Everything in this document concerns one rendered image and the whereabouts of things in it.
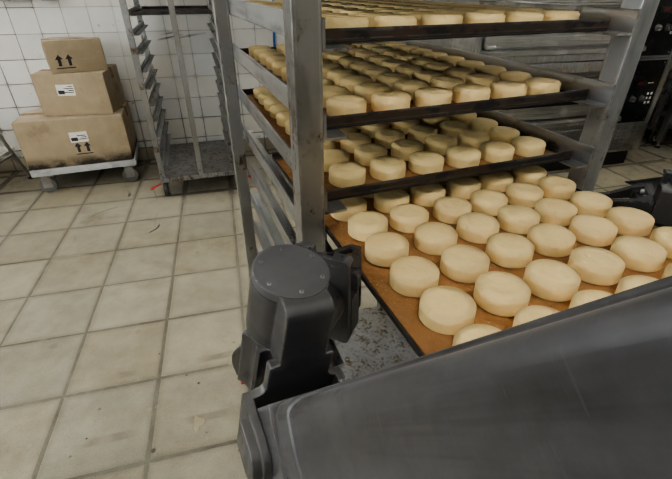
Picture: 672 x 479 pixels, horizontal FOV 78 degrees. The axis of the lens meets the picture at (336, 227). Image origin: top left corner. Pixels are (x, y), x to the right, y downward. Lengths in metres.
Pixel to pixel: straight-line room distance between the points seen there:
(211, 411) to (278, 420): 1.22
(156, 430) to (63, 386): 0.41
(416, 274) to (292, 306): 0.18
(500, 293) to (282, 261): 0.21
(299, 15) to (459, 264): 0.29
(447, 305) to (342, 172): 0.24
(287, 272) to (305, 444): 0.11
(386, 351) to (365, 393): 1.23
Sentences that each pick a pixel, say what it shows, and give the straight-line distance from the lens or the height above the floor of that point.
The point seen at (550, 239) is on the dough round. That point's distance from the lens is 0.52.
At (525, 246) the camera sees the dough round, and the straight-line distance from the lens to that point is 0.50.
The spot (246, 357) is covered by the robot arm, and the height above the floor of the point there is 0.93.
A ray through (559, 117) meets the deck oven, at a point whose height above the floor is 0.41.
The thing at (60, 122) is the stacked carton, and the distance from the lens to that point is 3.08.
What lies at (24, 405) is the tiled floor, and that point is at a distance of 1.78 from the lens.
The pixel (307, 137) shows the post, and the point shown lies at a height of 1.04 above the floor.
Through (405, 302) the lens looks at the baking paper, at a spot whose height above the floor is 0.92.
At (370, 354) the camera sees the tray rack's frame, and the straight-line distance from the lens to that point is 1.40.
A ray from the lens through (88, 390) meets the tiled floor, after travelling 1.72.
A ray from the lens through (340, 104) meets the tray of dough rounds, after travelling 0.51.
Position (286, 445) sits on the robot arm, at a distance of 0.28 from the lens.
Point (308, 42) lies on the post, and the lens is 0.43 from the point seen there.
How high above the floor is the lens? 1.18
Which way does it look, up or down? 31 degrees down
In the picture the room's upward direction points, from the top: straight up
